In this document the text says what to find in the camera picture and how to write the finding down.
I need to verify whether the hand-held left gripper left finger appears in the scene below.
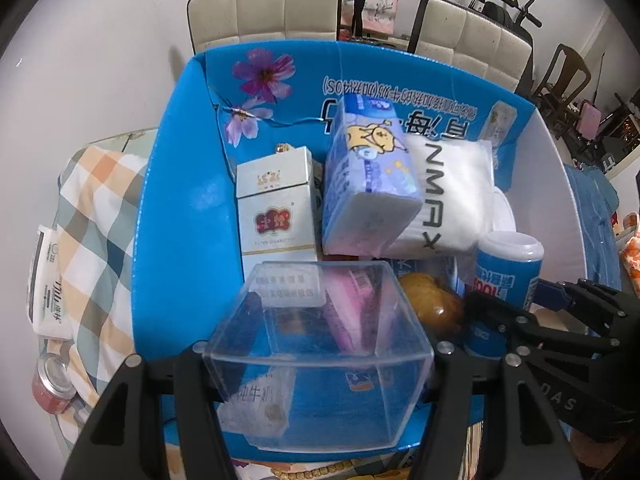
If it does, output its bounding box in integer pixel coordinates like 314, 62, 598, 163
60, 342, 238, 480

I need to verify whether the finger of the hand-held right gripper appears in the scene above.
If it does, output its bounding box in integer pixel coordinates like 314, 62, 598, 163
462, 292, 616, 361
535, 277, 640, 333

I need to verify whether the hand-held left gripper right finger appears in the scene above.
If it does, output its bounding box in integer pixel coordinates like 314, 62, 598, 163
407, 340, 586, 480

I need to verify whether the blue white canister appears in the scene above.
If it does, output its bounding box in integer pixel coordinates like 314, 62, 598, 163
462, 230, 546, 358

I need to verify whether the brown apple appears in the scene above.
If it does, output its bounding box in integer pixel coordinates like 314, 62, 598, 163
397, 272, 466, 346

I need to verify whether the pink packet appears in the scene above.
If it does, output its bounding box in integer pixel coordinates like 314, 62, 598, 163
322, 267, 381, 353

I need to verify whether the white soft pack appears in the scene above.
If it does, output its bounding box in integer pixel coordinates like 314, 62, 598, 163
387, 132, 496, 258

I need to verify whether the clear plastic box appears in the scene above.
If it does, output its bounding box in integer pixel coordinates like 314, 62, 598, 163
202, 260, 436, 451

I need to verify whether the blue cardboard box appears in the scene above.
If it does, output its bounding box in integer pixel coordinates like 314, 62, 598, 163
131, 40, 601, 466

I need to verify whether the blue cartoon tissue pack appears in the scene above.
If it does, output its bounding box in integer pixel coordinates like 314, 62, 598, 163
320, 92, 423, 256

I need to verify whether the white box red emblem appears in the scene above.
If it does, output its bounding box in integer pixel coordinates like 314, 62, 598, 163
235, 146, 321, 263

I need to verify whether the orange floral cloth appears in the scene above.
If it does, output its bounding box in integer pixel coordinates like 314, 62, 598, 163
619, 212, 640, 281

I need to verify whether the blue striped cloth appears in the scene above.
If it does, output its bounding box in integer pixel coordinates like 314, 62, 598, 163
565, 165, 623, 286

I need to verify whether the small red jar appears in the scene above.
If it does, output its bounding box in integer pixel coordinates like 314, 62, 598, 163
31, 352, 78, 413

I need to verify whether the plaid cloth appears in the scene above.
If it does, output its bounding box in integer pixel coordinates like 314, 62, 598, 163
47, 145, 161, 480

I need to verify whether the white tissue pack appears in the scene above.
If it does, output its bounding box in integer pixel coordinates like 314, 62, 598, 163
25, 225, 76, 338

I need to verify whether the pink suitcase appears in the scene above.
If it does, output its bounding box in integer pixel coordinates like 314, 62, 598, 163
577, 101, 603, 138

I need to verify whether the dark wooden chair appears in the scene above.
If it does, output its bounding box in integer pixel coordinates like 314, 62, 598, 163
532, 44, 593, 126

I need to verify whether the white padded chair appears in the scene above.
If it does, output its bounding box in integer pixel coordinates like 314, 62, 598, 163
186, 0, 343, 56
407, 0, 533, 96

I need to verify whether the black weight bench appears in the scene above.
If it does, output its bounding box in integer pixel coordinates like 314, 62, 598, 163
470, 0, 543, 43

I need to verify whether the pink printed box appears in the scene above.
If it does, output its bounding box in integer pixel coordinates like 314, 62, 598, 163
365, 0, 398, 33

